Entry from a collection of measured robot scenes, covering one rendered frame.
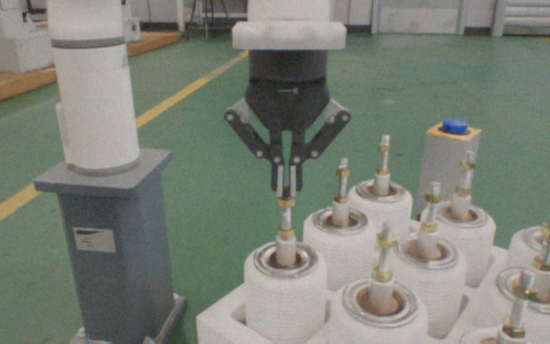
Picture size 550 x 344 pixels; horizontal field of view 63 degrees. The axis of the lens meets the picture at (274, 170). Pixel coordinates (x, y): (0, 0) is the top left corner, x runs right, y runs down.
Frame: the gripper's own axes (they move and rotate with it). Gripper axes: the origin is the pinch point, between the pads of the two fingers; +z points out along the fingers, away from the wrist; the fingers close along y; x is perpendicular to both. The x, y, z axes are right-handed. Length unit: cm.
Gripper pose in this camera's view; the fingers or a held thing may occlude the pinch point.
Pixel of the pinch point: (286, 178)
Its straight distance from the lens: 48.1
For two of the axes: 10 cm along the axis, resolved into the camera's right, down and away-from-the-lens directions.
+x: -0.2, 3.9, -9.2
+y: -10.0, -0.1, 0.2
